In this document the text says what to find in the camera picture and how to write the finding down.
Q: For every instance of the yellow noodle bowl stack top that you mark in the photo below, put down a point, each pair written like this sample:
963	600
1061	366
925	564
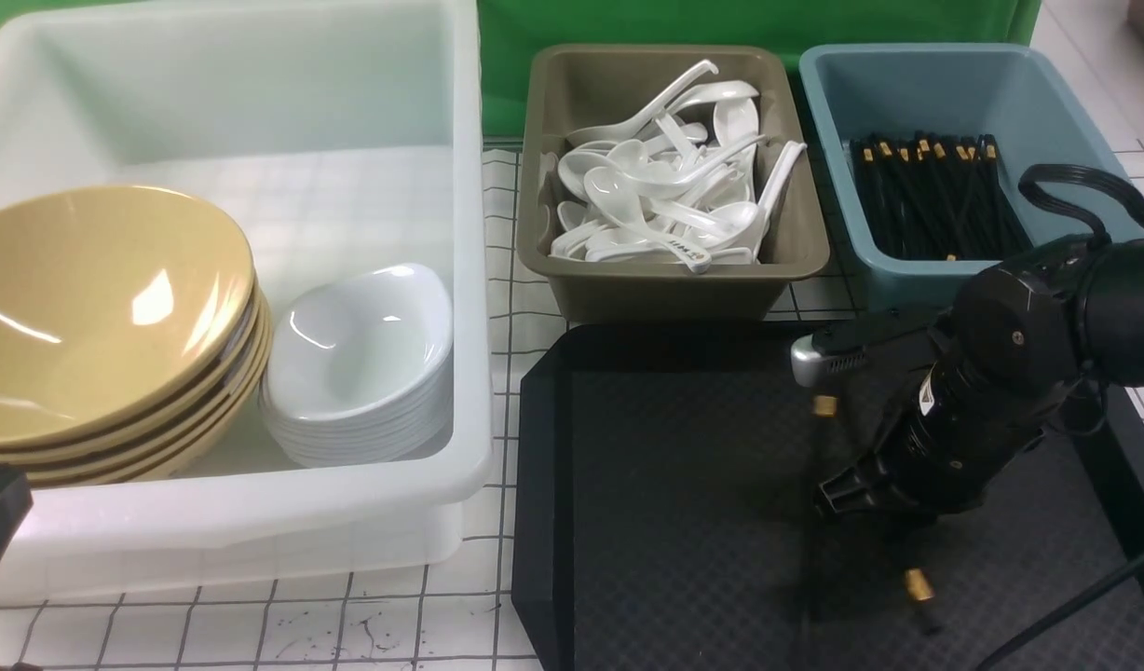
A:
157	417

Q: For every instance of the large white plastic tub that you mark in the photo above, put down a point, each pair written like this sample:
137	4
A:
344	136

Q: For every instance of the brown plastic spoon bin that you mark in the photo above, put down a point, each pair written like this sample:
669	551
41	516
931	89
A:
574	86

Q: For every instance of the green backdrop cloth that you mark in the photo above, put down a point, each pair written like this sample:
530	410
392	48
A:
514	31

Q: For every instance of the black chopstick gold tip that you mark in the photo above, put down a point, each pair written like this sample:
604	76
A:
920	597

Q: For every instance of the white side dish stack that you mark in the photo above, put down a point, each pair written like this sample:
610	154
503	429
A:
359	370

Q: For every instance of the black chopsticks bundle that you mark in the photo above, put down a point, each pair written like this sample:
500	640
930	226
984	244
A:
936	198

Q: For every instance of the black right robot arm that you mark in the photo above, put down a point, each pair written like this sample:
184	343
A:
1077	299

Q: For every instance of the black serving tray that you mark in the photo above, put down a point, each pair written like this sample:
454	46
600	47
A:
661	492

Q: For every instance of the white soup spoons pile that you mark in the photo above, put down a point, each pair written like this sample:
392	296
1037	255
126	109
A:
675	183

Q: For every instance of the yellow stacked bowl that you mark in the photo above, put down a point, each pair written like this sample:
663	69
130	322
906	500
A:
176	425
163	454

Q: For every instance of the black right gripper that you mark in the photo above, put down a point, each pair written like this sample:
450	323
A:
945	440

